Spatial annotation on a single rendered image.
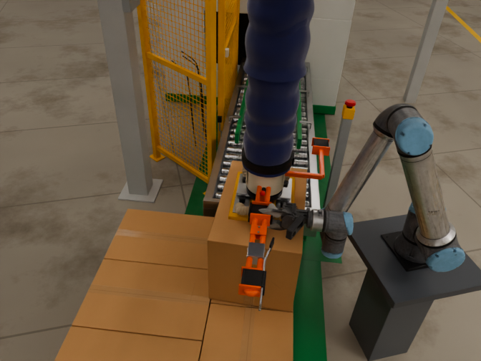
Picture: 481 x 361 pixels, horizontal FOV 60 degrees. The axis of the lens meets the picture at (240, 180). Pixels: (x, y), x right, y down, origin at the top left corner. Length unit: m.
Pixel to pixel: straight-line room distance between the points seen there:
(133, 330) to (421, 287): 1.30
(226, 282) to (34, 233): 1.85
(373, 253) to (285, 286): 0.48
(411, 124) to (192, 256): 1.32
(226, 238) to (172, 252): 0.58
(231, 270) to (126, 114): 1.62
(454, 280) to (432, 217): 0.49
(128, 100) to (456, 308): 2.58
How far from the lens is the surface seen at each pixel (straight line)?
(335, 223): 1.68
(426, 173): 1.61
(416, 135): 1.50
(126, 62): 2.93
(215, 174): 2.71
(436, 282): 2.12
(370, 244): 2.16
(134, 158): 3.30
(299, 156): 3.05
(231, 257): 1.82
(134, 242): 2.37
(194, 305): 2.07
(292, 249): 1.76
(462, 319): 3.07
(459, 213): 3.85
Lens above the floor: 2.22
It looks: 38 degrees down
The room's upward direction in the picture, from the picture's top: 3 degrees clockwise
